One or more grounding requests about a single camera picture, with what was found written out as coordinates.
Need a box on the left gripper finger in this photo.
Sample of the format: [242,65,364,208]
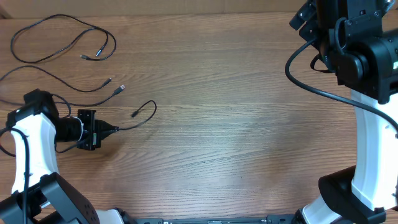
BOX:
[99,129,119,140]
[99,120,119,131]

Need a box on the black cable silver plug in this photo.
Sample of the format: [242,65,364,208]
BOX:
[9,14,118,65]

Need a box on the thick black USB cable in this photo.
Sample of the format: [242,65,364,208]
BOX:
[116,100,157,131]

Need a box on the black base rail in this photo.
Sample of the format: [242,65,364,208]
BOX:
[121,212,294,224]

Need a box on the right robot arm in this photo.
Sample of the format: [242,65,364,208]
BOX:
[285,0,397,223]

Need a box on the cardboard box wall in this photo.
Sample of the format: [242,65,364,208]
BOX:
[1,0,305,19]

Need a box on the thin black USB cable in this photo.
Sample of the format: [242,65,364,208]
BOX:
[0,64,127,108]

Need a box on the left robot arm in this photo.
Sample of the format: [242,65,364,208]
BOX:
[1,89,135,224]

